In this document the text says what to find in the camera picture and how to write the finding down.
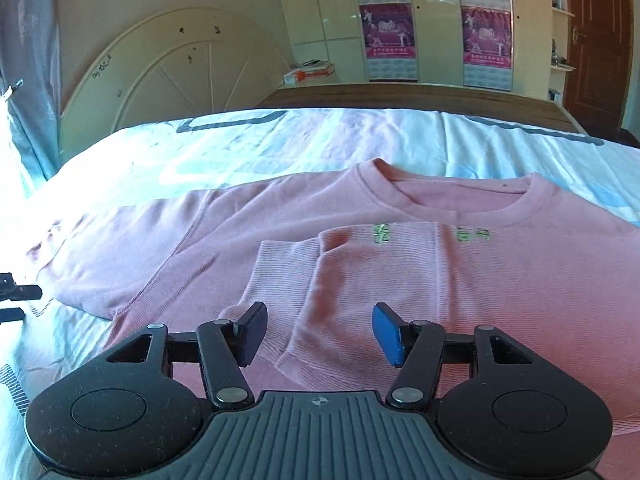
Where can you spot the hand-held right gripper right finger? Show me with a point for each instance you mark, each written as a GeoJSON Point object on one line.
{"type": "Point", "coordinates": [387, 335]}

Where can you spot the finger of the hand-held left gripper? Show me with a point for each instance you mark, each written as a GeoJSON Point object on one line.
{"type": "Point", "coordinates": [22, 292]}
{"type": "Point", "coordinates": [10, 315]}

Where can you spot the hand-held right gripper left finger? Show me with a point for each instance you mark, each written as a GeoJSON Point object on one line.
{"type": "Point", "coordinates": [252, 332]}

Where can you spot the pink sweater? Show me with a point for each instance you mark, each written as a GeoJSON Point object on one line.
{"type": "Point", "coordinates": [450, 280]}

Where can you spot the white patterned bed sheet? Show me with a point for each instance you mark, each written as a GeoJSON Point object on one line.
{"type": "Point", "coordinates": [300, 145]}

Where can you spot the blue grey curtain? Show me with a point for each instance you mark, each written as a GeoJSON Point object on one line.
{"type": "Point", "coordinates": [27, 60]}

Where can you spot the white arched headboard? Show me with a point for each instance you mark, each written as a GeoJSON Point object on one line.
{"type": "Point", "coordinates": [150, 60]}

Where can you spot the cream corner shelf unit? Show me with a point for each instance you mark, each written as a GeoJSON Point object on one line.
{"type": "Point", "coordinates": [561, 67]}

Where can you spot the cream wardrobe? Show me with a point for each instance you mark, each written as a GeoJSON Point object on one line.
{"type": "Point", "coordinates": [330, 10]}

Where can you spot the brown wooden door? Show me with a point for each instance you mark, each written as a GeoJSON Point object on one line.
{"type": "Point", "coordinates": [597, 35]}

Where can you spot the wooden bed frame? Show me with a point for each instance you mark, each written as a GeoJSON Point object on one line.
{"type": "Point", "coordinates": [400, 97]}

